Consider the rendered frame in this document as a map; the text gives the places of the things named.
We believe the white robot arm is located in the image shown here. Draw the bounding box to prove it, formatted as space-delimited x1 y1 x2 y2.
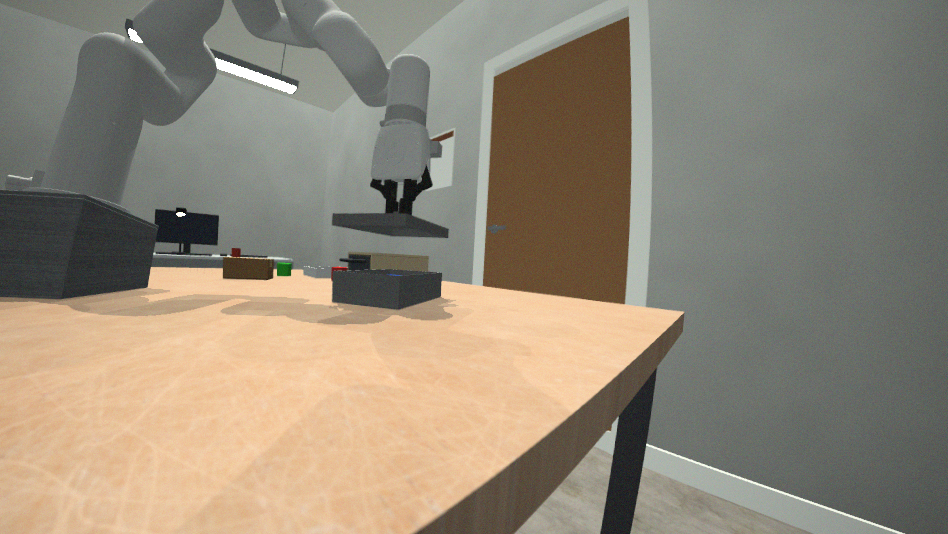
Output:
5 0 430 214

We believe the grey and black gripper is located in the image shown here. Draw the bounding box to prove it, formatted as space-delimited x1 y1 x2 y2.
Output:
370 119 433 215

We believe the brown cardboard box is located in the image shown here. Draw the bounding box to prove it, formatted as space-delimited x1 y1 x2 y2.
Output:
223 257 274 280

